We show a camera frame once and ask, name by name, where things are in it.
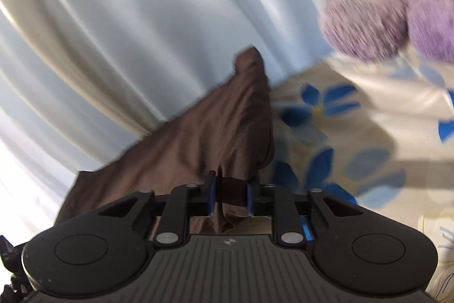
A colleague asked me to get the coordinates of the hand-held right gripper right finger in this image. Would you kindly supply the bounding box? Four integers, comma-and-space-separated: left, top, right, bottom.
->
246, 182, 359, 247

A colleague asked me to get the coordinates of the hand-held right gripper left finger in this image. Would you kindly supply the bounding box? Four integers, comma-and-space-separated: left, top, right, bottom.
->
99, 172, 217, 247

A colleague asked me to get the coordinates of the brown jacket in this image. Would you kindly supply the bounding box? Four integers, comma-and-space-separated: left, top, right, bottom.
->
55, 45, 277, 243

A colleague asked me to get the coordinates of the blue floral bedsheet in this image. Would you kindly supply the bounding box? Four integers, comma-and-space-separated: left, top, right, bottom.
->
248, 51, 454, 303

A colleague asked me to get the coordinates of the white curtain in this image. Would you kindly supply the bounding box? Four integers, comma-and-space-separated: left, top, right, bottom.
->
0, 0, 343, 248

